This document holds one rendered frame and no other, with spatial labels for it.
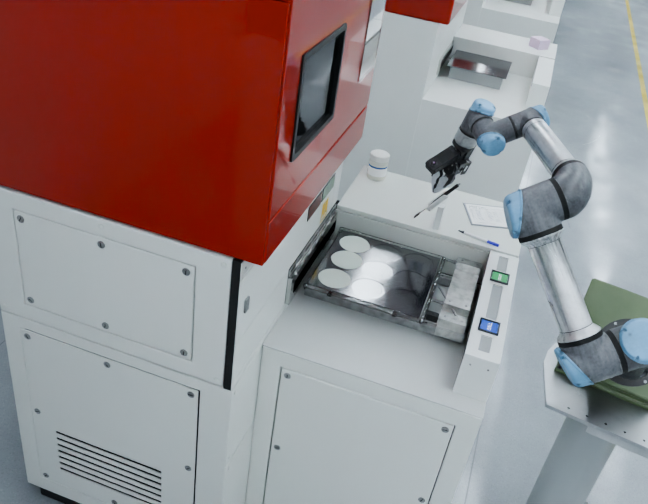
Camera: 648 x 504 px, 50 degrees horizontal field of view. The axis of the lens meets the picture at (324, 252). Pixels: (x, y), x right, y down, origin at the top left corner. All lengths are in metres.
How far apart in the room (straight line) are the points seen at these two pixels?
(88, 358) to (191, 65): 0.93
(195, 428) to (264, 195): 0.78
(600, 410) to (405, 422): 0.53
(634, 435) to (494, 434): 1.09
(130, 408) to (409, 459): 0.80
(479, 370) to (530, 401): 1.41
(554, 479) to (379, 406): 0.70
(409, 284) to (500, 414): 1.16
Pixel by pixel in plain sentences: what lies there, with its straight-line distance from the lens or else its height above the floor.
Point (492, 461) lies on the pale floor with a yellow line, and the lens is 2.97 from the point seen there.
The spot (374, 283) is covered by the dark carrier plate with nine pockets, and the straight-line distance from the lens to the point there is 2.12.
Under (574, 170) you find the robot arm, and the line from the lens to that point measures 1.91.
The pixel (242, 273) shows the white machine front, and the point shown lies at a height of 1.19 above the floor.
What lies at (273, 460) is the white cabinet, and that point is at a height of 0.37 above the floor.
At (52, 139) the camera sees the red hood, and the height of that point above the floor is 1.39.
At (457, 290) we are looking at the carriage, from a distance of 2.22.
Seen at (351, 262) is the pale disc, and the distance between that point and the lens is 2.19.
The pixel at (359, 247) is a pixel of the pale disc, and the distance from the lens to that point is 2.27.
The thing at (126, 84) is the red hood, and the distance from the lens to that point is 1.52.
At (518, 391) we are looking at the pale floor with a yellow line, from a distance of 3.31.
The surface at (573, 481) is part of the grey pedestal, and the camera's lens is 2.39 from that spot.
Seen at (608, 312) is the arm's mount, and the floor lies 0.99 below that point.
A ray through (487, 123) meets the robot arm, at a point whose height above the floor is 1.35.
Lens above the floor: 2.12
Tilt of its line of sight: 33 degrees down
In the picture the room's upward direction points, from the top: 9 degrees clockwise
